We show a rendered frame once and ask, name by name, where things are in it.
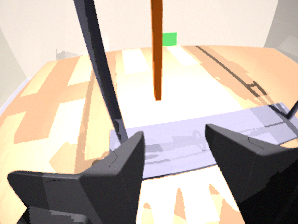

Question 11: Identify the orange handle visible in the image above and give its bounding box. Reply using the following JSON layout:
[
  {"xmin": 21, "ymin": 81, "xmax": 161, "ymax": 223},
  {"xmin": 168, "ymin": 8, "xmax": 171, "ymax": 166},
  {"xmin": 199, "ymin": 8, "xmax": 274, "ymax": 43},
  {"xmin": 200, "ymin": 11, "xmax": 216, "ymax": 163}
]
[{"xmin": 150, "ymin": 0, "xmax": 164, "ymax": 101}]

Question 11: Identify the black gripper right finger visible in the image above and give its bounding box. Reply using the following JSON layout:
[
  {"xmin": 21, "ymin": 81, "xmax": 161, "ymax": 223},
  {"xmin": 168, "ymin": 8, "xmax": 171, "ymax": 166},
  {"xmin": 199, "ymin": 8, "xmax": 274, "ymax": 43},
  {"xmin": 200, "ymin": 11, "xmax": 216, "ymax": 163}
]
[{"xmin": 204, "ymin": 123, "xmax": 298, "ymax": 224}]

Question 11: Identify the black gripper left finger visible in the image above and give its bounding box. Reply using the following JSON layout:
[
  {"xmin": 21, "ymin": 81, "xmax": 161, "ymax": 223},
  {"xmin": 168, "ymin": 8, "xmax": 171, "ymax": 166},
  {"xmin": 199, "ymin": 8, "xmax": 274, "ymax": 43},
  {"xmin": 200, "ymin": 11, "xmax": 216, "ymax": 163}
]
[{"xmin": 7, "ymin": 131, "xmax": 146, "ymax": 224}]

